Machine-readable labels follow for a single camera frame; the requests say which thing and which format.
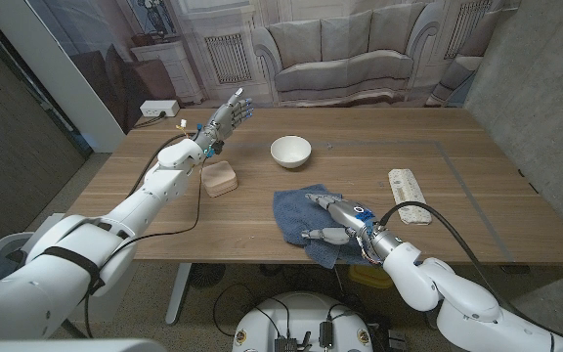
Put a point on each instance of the printed living room backdrop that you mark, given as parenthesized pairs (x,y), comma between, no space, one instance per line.
(340,49)

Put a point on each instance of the black round floor fan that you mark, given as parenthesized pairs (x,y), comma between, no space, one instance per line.
(206,275)

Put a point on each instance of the white ceramic bowl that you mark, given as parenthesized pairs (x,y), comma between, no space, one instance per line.
(291,151)

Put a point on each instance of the black power adapter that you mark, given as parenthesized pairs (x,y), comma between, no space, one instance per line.
(326,335)

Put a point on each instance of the yellow floor object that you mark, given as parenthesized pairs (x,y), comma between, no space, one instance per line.
(372,276)

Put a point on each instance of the black electronics module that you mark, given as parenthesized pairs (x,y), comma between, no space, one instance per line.
(286,345)

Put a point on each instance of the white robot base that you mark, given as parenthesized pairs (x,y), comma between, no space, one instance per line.
(306,313)

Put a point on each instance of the blue terry towel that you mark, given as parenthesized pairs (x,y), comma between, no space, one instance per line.
(291,215)

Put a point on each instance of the white table leg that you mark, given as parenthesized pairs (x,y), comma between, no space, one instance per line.
(178,298)

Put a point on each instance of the white power strip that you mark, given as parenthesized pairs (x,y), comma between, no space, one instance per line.
(159,108)

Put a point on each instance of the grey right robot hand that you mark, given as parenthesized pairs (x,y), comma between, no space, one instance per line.
(355,217)

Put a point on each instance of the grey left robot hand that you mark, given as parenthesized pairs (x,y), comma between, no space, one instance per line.
(223,124)

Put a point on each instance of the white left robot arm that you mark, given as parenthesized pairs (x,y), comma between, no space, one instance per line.
(130,210)

